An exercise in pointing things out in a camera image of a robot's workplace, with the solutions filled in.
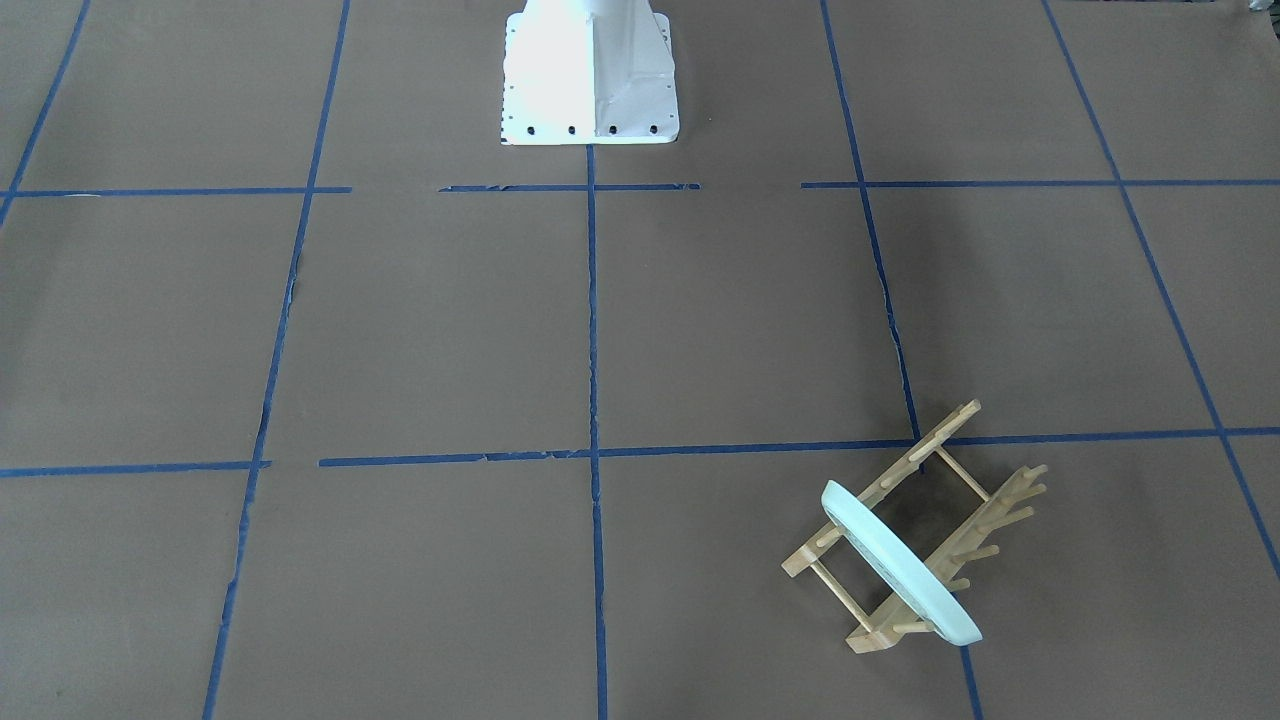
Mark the wooden dish rack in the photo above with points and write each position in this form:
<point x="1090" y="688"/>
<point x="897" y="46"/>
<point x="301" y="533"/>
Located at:
<point x="938" y="509"/>

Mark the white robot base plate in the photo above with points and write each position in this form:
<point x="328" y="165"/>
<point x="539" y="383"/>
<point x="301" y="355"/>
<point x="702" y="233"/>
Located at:
<point x="588" y="73"/>

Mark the light green ceramic plate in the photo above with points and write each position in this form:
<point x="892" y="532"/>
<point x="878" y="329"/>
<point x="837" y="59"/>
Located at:
<point x="937" y="610"/>

